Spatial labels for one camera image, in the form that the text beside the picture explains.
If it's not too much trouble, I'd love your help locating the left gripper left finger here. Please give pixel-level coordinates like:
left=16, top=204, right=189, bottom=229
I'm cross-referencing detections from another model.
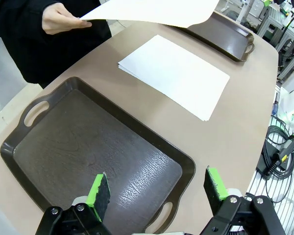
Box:
left=35, top=172, right=113, bottom=235

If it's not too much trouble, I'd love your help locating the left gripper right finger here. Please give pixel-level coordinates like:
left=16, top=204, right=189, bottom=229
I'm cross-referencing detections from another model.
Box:
left=199, top=166, right=287, bottom=235

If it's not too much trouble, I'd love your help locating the white A4 paper sheet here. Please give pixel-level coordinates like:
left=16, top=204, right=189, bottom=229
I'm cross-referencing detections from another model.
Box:
left=117, top=34, right=230, bottom=122
left=79, top=0, right=220, bottom=29

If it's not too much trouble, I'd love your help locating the person's right forearm black sleeve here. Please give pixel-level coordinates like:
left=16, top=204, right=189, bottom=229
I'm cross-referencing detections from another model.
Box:
left=12, top=0, right=52, bottom=35

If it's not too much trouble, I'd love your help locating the person's right hand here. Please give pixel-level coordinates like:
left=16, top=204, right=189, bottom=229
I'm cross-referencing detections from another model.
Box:
left=41, top=2, right=93, bottom=35

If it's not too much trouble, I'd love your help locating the brown plastic serving tray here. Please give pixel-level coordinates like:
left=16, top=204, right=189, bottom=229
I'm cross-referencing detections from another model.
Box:
left=0, top=76, right=196, bottom=235
left=172, top=9, right=255, bottom=62

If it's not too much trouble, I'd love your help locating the black power adapter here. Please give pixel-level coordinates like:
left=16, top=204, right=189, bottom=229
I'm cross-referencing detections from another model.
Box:
left=256, top=144, right=289, bottom=177

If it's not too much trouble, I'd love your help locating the grey handheld device green tip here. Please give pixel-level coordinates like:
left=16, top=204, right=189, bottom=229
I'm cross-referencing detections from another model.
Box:
left=269, top=134, right=294, bottom=172

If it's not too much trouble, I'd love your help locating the person in black jacket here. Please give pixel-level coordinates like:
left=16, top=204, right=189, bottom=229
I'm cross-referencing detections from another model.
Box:
left=0, top=0, right=112, bottom=89

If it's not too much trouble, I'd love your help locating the black coiled cable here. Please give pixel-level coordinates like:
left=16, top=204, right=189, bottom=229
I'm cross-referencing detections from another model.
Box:
left=262, top=115, right=294, bottom=204

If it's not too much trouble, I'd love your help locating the aluminium profile frame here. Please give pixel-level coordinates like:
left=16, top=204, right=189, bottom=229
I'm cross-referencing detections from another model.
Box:
left=257, top=9, right=294, bottom=81

